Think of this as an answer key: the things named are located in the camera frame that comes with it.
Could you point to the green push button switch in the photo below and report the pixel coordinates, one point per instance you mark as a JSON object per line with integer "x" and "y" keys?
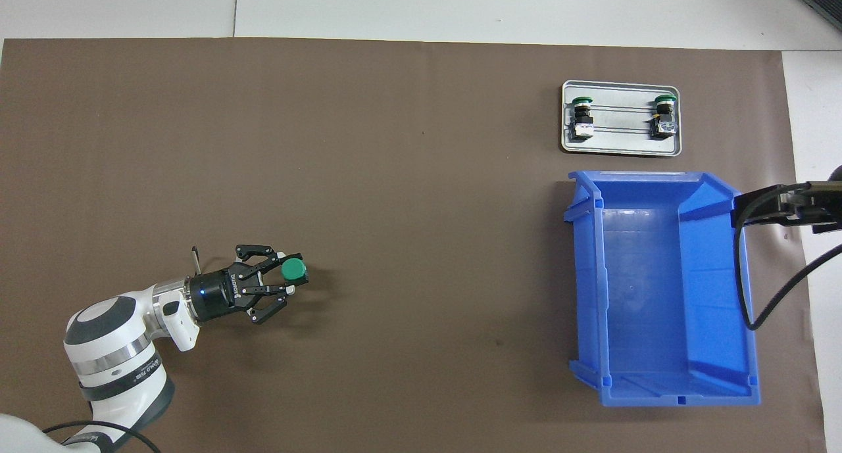
{"x": 582, "y": 121}
{"x": 293, "y": 269}
{"x": 663, "y": 121}

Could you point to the blue plastic storage bin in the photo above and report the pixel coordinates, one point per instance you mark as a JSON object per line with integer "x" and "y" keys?
{"x": 651, "y": 295}

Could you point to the brown paper table mat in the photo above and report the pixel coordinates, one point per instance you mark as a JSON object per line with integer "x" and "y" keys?
{"x": 395, "y": 177}

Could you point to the grey metal tray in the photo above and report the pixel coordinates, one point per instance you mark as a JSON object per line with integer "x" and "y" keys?
{"x": 621, "y": 145}

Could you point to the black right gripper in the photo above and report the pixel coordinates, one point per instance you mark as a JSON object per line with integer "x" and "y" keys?
{"x": 837, "y": 175}

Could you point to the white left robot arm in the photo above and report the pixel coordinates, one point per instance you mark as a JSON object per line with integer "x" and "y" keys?
{"x": 105, "y": 367}

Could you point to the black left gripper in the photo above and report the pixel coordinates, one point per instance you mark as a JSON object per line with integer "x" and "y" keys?
{"x": 214, "y": 295}

